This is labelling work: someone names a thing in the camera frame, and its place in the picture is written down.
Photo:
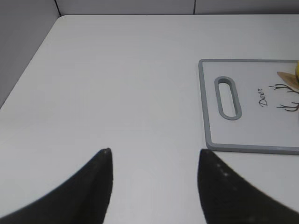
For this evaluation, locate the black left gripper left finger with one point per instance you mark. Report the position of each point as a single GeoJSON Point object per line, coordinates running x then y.
{"type": "Point", "coordinates": [82, 199]}

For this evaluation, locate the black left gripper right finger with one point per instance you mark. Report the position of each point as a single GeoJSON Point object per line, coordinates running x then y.
{"type": "Point", "coordinates": [227, 198]}

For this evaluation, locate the white grey-rimmed cutting board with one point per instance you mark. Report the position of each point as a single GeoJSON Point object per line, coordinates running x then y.
{"type": "Point", "coordinates": [250, 106]}

